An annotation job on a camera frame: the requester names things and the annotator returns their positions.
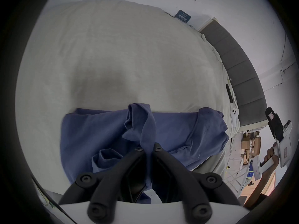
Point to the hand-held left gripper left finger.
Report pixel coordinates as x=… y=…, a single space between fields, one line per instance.
x=109 y=183

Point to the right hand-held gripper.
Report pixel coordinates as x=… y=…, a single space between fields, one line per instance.
x=285 y=148

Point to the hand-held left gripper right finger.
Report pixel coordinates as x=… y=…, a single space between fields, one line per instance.
x=186 y=183

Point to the blue shirt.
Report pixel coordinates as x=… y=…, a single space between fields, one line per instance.
x=112 y=129

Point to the person's right forearm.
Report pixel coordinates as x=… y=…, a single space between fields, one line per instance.
x=258 y=188

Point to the person's right hand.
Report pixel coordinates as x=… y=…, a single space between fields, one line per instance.
x=270 y=155

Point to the pile of cardboard cartons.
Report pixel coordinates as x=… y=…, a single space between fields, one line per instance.
x=251 y=143

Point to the white hand controller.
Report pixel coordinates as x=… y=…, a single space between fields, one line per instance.
x=234 y=118

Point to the grey padded headboard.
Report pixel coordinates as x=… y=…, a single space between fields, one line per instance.
x=236 y=66

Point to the bed with beige sheet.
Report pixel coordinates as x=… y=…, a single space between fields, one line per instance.
x=116 y=55

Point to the dark blue card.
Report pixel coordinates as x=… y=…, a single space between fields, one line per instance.
x=183 y=16

